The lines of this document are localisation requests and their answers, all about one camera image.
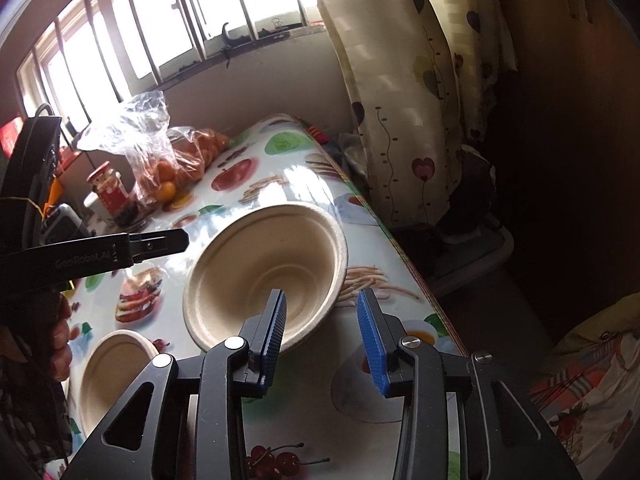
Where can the clear plastic bag of oranges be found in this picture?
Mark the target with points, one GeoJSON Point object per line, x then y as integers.
{"type": "Point", "coordinates": [165, 160]}

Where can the brown wooden cabinet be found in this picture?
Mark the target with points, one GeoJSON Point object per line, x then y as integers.
{"type": "Point", "coordinates": [570, 135]}

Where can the person's left hand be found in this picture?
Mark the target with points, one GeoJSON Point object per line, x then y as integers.
{"type": "Point", "coordinates": [62, 340]}

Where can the beige paper bowl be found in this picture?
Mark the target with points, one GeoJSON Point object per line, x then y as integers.
{"type": "Point", "coordinates": [112, 380]}
{"type": "Point", "coordinates": [270, 270]}

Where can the printed blanket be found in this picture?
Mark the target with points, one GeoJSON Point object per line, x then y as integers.
{"type": "Point", "coordinates": [595, 390]}

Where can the glass jar with red label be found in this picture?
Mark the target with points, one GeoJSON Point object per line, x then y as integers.
{"type": "Point", "coordinates": [112, 195]}

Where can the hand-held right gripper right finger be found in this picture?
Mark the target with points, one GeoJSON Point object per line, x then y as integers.
{"type": "Point", "coordinates": [370, 347]}

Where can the black window hook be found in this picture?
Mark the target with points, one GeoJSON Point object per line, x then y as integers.
{"type": "Point", "coordinates": [227, 42]}

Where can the person's left forearm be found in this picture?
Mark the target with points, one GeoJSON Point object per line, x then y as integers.
{"type": "Point", "coordinates": [30, 410]}

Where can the cream heart-print curtain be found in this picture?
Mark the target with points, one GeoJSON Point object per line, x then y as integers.
{"type": "Point", "coordinates": [415, 85]}

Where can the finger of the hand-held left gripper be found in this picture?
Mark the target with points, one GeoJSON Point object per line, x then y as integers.
{"type": "Point", "coordinates": [155, 245]}

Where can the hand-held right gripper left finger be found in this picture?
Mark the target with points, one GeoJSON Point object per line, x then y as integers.
{"type": "Point", "coordinates": [277, 332]}

